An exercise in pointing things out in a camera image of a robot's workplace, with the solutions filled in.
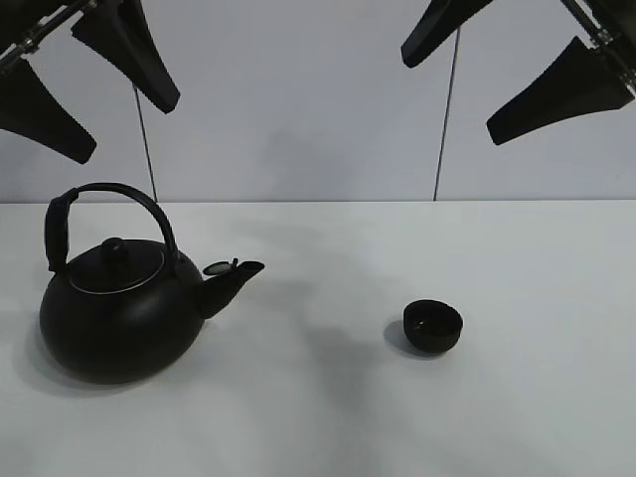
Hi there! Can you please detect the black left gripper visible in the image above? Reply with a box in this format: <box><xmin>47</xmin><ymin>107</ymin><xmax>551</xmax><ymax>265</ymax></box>
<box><xmin>1</xmin><ymin>0</ymin><xmax>180</xmax><ymax>164</ymax></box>

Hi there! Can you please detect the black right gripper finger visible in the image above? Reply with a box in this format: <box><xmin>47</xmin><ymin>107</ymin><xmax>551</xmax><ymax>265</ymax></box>
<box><xmin>400</xmin><ymin>0</ymin><xmax>492</xmax><ymax>68</ymax></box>

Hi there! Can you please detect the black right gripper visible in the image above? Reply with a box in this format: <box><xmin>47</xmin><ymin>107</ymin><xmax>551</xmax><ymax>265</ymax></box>
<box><xmin>487</xmin><ymin>0</ymin><xmax>635</xmax><ymax>145</ymax></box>

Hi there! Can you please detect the black round teapot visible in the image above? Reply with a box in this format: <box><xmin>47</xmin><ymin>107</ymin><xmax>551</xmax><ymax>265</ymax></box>
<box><xmin>39</xmin><ymin>182</ymin><xmax>265</xmax><ymax>384</ymax></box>

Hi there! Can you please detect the small black teacup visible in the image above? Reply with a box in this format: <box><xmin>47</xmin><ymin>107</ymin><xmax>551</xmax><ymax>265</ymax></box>
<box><xmin>402</xmin><ymin>299</ymin><xmax>464</xmax><ymax>355</ymax></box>

